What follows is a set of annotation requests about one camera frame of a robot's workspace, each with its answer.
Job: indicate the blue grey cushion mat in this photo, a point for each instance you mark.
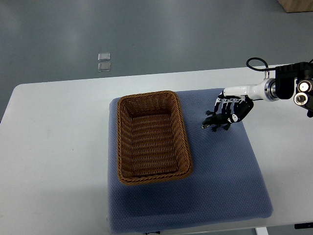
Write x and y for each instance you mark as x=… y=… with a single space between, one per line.
x=226 y=184

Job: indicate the black table edge bracket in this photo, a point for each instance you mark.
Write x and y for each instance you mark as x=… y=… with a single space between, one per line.
x=303 y=226

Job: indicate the brown wicker basket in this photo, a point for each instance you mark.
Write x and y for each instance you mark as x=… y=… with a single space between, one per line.
x=152 y=143

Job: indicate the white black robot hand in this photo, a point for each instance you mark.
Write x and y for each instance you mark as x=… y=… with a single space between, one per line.
x=242 y=106

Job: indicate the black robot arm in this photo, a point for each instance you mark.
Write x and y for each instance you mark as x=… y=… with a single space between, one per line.
x=280 y=83

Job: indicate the dark toy crocodile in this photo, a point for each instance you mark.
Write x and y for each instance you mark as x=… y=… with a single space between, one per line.
x=217 y=120

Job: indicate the upper floor socket plate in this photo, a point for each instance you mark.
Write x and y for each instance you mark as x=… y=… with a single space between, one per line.
x=104 y=56

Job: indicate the wooden box corner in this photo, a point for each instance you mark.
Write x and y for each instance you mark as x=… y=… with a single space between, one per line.
x=297 y=6

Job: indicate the white table leg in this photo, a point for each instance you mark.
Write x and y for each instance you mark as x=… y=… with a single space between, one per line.
x=261 y=231

